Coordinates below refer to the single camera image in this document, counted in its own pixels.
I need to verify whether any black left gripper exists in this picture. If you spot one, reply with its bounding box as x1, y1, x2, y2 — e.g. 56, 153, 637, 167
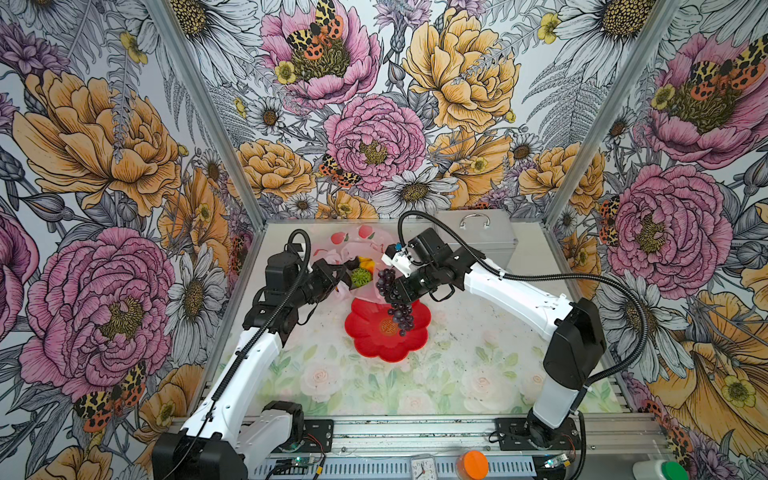
291, 258, 347, 307

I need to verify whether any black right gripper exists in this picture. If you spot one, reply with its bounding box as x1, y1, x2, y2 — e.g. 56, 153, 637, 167
384, 260, 443, 304

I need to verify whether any dark grape bunch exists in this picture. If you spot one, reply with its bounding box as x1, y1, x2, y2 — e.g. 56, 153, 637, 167
376, 268, 415, 337

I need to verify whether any green spiky round fruit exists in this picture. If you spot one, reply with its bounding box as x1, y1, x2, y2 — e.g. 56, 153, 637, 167
350, 267, 373, 289

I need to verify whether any pink plastic bag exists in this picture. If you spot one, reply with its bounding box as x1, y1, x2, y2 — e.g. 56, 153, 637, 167
311, 224, 395, 304

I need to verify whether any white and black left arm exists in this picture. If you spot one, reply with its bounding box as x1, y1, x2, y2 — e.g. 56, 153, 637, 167
151, 243, 351, 479

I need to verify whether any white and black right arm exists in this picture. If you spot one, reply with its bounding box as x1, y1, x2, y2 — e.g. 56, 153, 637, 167
378, 228, 607, 449

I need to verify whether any red flower-shaped plate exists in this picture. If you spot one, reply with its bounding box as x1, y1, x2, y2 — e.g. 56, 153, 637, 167
344, 299, 432, 363

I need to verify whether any silver metal case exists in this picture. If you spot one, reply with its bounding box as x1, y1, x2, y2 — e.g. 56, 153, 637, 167
437, 210, 518, 268

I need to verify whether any small white timer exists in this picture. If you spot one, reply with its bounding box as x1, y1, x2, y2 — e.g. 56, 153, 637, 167
410, 456, 439, 480

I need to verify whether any orange round button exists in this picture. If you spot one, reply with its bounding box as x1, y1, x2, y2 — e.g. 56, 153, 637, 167
455, 450, 489, 480

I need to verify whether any green capped white bottle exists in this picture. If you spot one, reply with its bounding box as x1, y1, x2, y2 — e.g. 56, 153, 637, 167
632, 460, 689, 480

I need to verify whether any black corrugated left cable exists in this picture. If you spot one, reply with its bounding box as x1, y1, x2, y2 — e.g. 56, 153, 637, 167
161, 227, 313, 480

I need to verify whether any black corrugated cable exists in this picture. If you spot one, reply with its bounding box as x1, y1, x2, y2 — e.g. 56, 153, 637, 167
397, 209, 649, 388
161, 227, 313, 480

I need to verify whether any black corrugated right cable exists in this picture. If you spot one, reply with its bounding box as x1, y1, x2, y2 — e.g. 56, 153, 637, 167
397, 209, 649, 388

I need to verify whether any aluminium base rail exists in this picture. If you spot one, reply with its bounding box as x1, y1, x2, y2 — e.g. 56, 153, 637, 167
250, 413, 674, 479

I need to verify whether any aluminium corner post left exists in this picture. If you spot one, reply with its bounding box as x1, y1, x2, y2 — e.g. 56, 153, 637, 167
147, 1, 266, 234

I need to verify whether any aluminium corner post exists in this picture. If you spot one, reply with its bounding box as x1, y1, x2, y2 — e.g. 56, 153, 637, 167
542, 0, 681, 228
147, 1, 266, 234

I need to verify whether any aluminium corner post right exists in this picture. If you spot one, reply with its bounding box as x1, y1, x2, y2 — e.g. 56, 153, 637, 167
542, 0, 681, 228

